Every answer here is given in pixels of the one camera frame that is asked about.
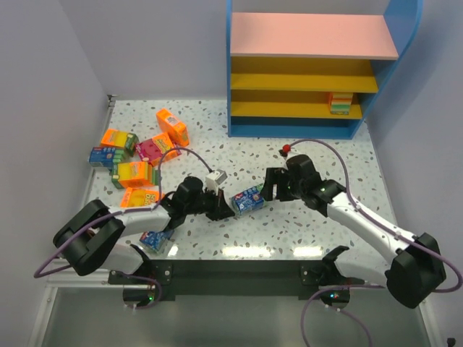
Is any blue sponge pack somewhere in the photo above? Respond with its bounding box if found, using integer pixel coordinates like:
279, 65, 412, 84
88, 147, 128, 168
230, 184, 266, 215
139, 230, 174, 252

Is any blue sponge pack front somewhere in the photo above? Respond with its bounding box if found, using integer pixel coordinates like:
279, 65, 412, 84
139, 230, 174, 252

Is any orange Scrub Daddy box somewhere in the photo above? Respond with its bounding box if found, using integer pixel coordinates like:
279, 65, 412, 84
120, 188, 164, 208

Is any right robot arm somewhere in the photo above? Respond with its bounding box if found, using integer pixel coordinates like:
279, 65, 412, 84
261, 153, 446, 309

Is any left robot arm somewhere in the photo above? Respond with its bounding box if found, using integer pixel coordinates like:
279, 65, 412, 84
53, 176, 235, 276

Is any blue shelf unit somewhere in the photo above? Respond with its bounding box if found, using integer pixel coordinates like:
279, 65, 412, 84
226, 1, 423, 140

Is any orange yellow sponge box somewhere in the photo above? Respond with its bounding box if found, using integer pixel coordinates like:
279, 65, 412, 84
111, 161, 158, 189

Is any pink sponge box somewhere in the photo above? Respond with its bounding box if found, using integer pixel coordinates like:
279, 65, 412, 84
135, 132, 181, 167

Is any orange box upright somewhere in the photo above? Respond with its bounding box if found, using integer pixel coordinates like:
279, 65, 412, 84
156, 108, 190, 147

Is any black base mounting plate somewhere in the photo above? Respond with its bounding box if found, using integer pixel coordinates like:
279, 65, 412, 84
108, 259, 365, 303

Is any orange green sponge box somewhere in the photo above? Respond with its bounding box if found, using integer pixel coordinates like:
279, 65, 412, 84
100, 129, 139, 157

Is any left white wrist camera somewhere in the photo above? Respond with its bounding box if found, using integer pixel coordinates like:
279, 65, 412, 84
205, 169, 227, 192

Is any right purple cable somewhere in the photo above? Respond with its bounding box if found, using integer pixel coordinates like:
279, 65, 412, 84
289, 139, 463, 347

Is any aluminium frame rail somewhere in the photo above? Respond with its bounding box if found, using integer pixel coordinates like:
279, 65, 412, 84
46, 267, 109, 288

